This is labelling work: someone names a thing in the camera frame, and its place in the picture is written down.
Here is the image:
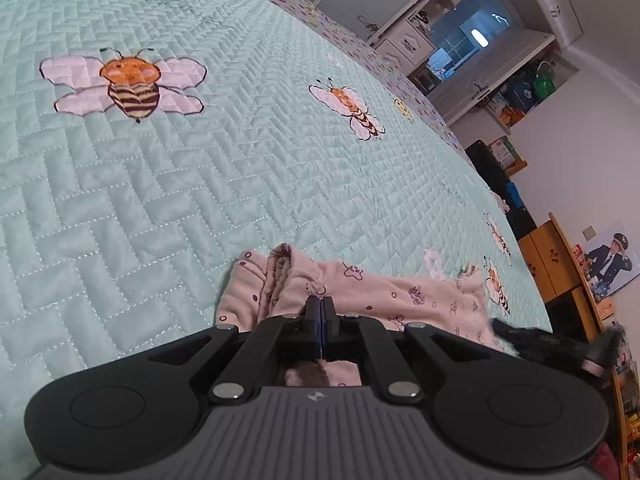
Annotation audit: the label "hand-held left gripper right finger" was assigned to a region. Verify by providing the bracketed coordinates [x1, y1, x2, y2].
[321, 296, 493, 405]

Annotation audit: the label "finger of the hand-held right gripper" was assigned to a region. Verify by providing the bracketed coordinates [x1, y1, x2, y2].
[487, 317, 526, 357]

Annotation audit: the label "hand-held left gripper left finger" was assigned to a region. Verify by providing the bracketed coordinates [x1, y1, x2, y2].
[147, 296, 321, 406]

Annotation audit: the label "pink printed pants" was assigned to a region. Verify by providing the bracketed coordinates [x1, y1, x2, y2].
[215, 242, 501, 388]

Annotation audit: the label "wooden desk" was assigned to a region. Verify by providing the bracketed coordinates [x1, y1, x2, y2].
[517, 212, 632, 480]

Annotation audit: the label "uniformed figure photo poster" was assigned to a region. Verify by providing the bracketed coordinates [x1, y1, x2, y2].
[585, 222, 640, 296]

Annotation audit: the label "black storage box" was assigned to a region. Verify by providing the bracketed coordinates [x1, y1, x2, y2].
[465, 140, 538, 241]

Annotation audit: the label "green white carton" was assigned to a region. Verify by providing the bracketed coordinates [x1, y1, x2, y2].
[489, 136, 518, 170]

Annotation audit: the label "mint quilted bee bedspread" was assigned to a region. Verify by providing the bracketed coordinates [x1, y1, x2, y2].
[0, 0, 553, 480]

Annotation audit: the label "blue bag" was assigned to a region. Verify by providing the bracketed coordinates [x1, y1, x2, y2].
[502, 72, 541, 113]

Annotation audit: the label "green bag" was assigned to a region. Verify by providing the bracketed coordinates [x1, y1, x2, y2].
[532, 62, 557, 101]

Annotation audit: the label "white door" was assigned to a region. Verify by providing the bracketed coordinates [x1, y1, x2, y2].
[430, 30, 556, 126]

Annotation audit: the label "white drawer cabinet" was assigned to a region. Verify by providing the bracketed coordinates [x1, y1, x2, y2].
[372, 22, 436, 68]

